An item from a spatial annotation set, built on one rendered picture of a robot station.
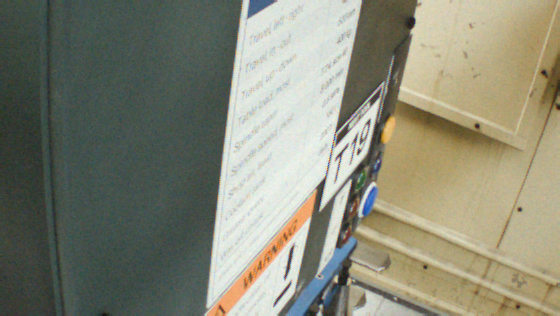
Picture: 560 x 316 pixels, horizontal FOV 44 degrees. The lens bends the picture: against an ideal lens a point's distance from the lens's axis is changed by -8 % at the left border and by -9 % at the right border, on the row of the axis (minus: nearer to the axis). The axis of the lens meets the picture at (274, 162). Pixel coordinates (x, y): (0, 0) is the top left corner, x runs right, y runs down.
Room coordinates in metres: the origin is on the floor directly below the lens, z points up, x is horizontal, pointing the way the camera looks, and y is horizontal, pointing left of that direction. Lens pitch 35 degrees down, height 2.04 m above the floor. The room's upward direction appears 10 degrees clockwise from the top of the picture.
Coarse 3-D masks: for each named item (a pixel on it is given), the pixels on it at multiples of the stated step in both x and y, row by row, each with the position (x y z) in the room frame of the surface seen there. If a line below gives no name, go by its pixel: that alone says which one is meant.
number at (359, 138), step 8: (368, 120) 0.51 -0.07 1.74; (360, 128) 0.49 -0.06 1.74; (368, 128) 0.52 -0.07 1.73; (352, 136) 0.48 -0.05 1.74; (360, 136) 0.50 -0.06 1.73; (368, 136) 0.52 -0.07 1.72; (352, 144) 0.48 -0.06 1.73; (360, 144) 0.50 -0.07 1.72; (352, 152) 0.49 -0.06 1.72; (360, 152) 0.51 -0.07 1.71; (352, 160) 0.49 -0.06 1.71; (344, 168) 0.48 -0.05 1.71; (344, 176) 0.48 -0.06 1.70
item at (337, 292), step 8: (336, 280) 0.80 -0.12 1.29; (336, 288) 0.79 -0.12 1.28; (344, 288) 0.79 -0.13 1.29; (328, 296) 0.80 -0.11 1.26; (336, 296) 0.79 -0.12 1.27; (344, 296) 0.79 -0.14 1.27; (328, 304) 0.79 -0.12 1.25; (336, 304) 0.79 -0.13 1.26; (344, 304) 0.79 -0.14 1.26; (320, 312) 0.80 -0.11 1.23; (328, 312) 0.79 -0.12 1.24; (336, 312) 0.79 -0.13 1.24; (344, 312) 0.79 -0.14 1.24
